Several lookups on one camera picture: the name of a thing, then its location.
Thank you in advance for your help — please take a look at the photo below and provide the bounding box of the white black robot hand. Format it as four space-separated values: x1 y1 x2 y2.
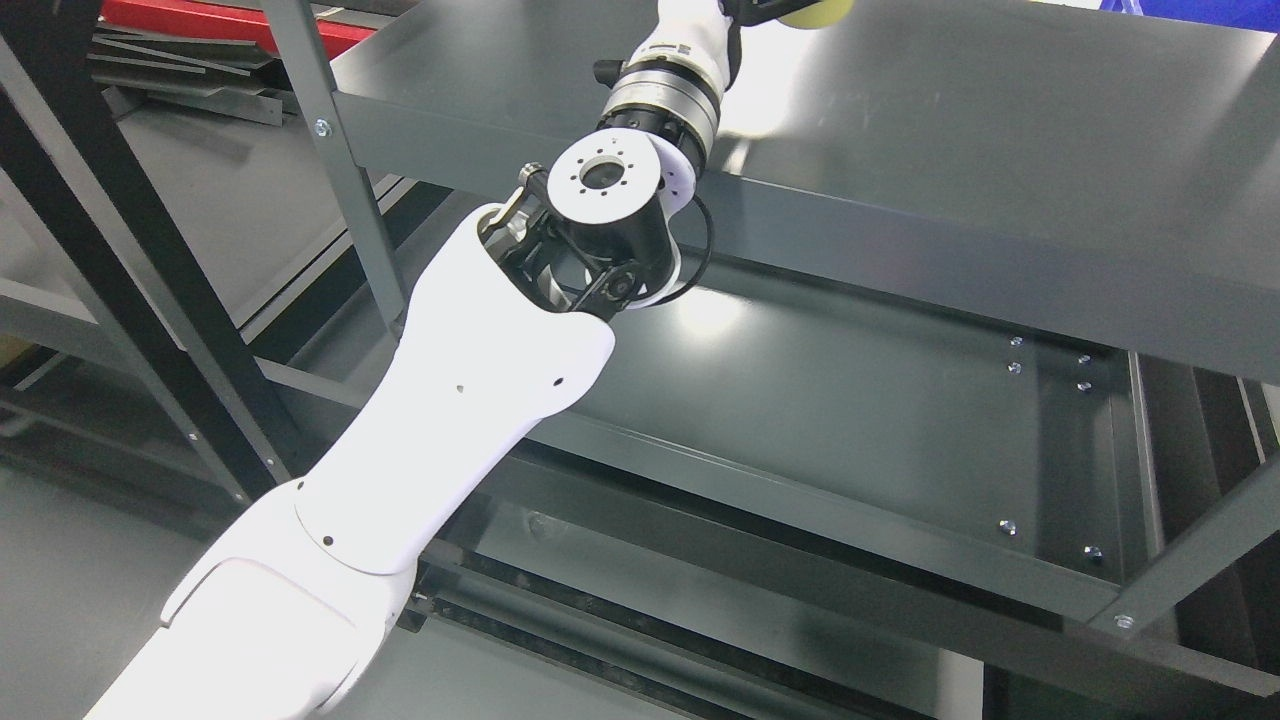
623 1 813 97

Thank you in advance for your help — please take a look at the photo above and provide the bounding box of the yellow plastic cup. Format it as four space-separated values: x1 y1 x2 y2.
778 0 856 29

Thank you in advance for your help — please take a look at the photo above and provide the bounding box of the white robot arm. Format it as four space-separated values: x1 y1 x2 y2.
88 41 730 719

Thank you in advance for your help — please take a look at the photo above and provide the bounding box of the black metal shelf rack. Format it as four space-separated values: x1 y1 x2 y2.
3 1 1277 719

